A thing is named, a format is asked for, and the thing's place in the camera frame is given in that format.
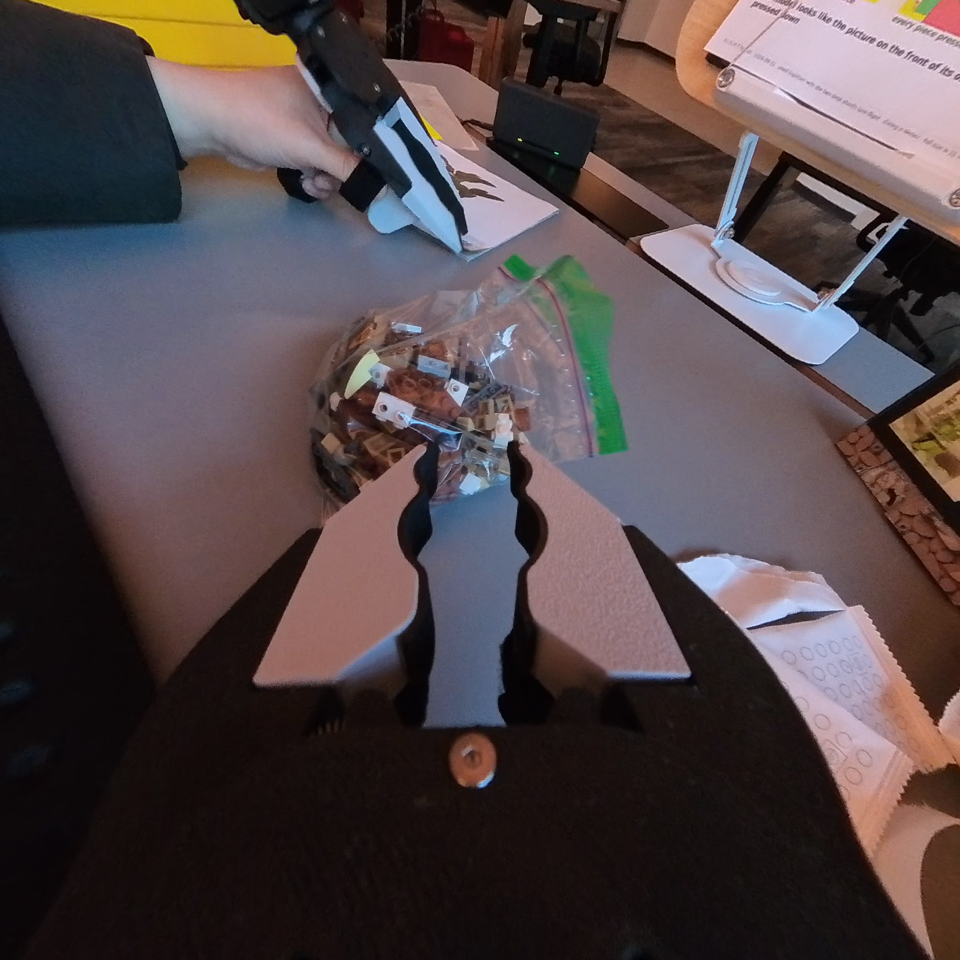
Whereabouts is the person's left hand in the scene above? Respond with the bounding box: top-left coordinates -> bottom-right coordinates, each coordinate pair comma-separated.
146,54 -> 363,204

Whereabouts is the grey desk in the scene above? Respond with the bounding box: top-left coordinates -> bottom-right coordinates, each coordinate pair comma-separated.
0,58 -> 960,849

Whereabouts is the black charger box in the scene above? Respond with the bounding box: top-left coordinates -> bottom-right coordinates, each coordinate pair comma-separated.
491,77 -> 601,172

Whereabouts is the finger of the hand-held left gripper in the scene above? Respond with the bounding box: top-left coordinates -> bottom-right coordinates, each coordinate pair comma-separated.
366,123 -> 466,254
386,96 -> 470,237

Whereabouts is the grey table with brown edge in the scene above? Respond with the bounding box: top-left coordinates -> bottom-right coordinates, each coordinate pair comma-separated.
480,135 -> 939,417

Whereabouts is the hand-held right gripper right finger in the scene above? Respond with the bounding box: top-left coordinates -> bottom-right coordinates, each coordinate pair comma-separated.
498,438 -> 691,725

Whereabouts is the white bag with dark print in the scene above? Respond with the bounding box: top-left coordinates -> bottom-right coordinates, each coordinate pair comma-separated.
870,690 -> 960,960

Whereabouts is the white paper bag with circles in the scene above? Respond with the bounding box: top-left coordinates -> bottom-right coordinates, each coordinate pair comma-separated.
738,603 -> 940,858

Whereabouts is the clear zip bag of bricks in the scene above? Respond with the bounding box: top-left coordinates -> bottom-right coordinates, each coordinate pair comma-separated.
306,253 -> 630,519

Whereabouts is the white instruction booklet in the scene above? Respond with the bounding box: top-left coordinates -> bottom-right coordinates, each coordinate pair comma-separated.
375,81 -> 561,264

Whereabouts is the white document stand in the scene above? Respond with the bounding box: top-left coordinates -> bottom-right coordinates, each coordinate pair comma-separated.
641,0 -> 960,366

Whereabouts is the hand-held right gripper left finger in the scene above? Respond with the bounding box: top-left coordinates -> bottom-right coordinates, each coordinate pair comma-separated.
252,442 -> 440,721

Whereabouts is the framed picture on cork mat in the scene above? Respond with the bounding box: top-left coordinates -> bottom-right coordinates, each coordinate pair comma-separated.
834,367 -> 960,607

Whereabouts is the red container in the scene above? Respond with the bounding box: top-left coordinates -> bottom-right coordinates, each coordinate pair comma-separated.
416,7 -> 477,72

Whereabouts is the crumpled white paper bag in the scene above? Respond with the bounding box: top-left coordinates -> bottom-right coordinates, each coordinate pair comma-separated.
678,553 -> 849,631

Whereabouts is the black office chair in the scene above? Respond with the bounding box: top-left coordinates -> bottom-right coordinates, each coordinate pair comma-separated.
525,0 -> 624,87

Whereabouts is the printed instruction sheet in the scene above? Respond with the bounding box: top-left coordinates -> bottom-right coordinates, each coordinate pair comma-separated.
705,0 -> 960,204

